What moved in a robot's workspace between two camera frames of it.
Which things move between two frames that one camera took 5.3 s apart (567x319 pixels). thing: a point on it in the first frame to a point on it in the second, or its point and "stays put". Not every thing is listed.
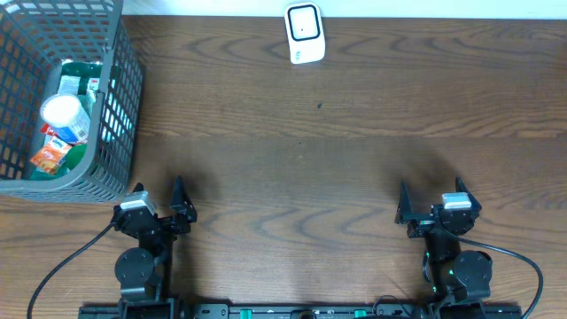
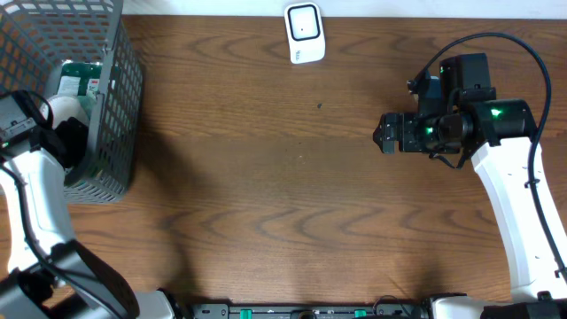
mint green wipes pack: [89, 99] stays put
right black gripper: [405, 206] to [407, 139]
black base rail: [300, 311] stays put
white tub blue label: [67, 117] stays put
